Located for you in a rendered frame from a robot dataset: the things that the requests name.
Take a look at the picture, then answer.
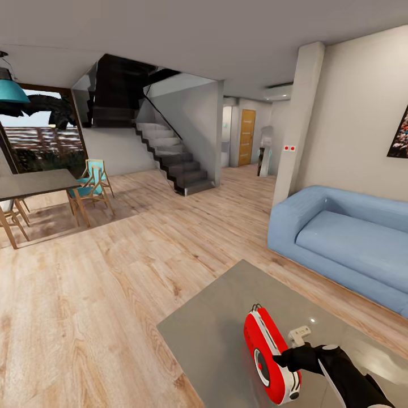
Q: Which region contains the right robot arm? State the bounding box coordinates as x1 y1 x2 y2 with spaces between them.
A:
272 326 396 408

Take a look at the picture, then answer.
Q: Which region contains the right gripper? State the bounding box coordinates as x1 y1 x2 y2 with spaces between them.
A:
272 342 313 373

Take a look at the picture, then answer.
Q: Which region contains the radio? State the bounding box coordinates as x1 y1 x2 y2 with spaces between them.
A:
243 307 301 405

